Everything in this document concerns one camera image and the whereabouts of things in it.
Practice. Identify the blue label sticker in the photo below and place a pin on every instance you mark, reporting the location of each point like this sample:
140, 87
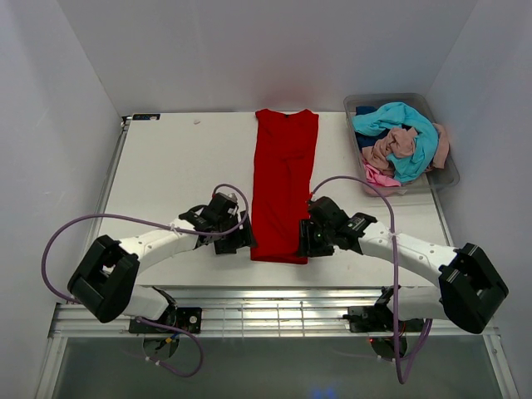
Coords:
146, 117

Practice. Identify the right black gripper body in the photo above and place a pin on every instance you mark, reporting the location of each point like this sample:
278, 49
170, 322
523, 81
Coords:
314, 239

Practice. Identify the beige t shirt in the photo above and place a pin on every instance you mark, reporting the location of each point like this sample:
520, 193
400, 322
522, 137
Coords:
393, 155

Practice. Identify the pink t shirt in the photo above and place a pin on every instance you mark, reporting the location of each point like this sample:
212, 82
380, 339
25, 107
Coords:
375, 177

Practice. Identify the turquoise t shirt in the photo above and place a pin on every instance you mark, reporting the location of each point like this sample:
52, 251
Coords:
397, 114

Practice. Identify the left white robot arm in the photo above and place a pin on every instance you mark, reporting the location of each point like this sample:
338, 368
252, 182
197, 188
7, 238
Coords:
105, 281

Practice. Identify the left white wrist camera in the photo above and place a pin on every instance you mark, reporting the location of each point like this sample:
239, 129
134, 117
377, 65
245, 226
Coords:
232, 197

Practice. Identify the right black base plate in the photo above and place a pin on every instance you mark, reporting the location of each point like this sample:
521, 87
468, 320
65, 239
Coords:
368, 319

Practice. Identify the red t shirt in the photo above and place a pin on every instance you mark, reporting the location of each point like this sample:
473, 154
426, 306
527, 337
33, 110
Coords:
283, 166

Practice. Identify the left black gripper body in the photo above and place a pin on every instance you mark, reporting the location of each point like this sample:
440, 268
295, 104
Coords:
236, 238

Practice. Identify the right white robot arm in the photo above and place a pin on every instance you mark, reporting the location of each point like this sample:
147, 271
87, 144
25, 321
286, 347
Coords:
464, 286

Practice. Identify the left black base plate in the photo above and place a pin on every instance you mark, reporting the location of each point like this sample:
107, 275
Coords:
188, 319

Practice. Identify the dark blue t shirt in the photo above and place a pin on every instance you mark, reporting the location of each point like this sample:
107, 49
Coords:
364, 141

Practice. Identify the clear plastic bin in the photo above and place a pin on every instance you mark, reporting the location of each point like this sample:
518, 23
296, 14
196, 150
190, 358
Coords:
434, 180

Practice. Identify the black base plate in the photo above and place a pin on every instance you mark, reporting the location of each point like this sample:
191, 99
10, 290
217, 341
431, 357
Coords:
368, 319
188, 319

